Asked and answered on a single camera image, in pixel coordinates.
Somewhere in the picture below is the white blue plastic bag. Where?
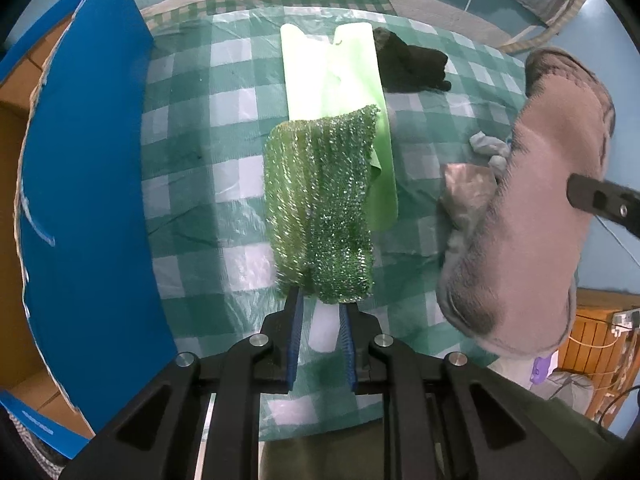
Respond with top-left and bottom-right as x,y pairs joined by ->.
469,131 -> 511,178

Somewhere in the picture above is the sparkly green scrubbing cloth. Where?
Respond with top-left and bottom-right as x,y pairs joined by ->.
264,105 -> 380,304

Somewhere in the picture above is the light green microfiber cloth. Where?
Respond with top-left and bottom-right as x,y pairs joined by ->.
280,22 -> 398,231

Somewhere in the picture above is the grey sock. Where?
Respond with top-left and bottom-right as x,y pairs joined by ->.
440,164 -> 497,233

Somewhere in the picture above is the orange wooden crate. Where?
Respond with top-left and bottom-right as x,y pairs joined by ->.
559,307 -> 639,428

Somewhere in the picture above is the blue cardboard box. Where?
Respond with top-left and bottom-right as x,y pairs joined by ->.
14,0 -> 177,431

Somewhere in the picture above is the black knit glove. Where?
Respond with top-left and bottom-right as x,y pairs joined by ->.
373,27 -> 451,93

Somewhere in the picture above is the teal checkered tablecloth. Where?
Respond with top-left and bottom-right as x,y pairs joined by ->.
142,6 -> 525,366

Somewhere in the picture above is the green beige checkered cloth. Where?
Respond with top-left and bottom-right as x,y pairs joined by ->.
141,0 -> 397,30

